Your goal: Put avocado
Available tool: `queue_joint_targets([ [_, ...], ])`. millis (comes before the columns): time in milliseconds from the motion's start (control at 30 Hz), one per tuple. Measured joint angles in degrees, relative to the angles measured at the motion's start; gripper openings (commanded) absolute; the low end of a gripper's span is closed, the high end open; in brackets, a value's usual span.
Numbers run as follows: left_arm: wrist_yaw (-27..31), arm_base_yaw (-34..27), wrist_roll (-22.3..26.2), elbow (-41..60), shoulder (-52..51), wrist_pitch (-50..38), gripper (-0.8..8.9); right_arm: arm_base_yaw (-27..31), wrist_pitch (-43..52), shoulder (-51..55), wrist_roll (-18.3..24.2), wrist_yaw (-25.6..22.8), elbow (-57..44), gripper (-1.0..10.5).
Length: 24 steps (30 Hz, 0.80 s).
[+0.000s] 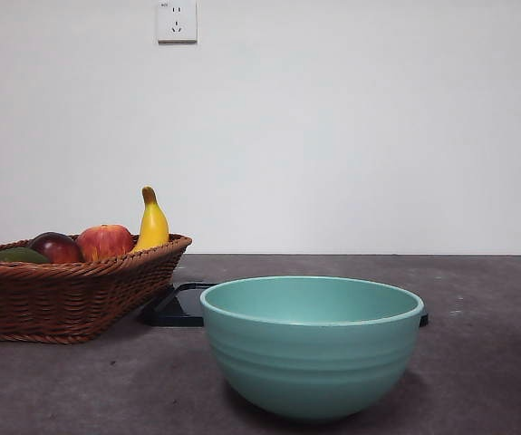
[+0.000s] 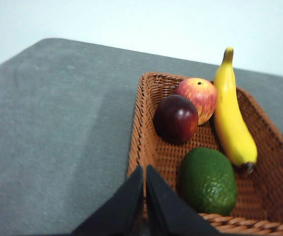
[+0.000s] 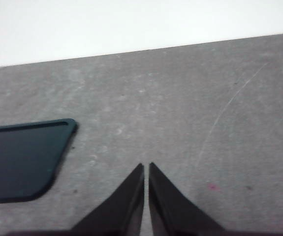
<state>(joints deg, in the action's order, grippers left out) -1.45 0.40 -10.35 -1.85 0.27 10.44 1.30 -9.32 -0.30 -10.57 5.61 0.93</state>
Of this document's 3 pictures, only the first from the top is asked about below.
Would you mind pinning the teal ribbed bowl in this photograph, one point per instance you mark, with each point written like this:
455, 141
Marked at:
310, 362

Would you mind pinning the green avocado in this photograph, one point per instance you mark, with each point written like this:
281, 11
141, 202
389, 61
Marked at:
13, 256

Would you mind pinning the yellow banana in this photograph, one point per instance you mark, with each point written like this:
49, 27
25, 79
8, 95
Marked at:
153, 226

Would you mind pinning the black rectangular tray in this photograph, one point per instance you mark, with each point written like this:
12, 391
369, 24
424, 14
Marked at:
183, 308

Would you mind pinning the red yellow apple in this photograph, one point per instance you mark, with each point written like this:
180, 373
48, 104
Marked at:
106, 242

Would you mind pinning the dark red plum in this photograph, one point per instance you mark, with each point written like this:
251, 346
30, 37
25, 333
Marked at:
56, 248

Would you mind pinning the brown wicker basket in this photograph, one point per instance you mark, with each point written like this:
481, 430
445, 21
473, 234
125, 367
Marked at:
60, 299

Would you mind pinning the white wall socket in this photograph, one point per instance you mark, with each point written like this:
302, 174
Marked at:
177, 22

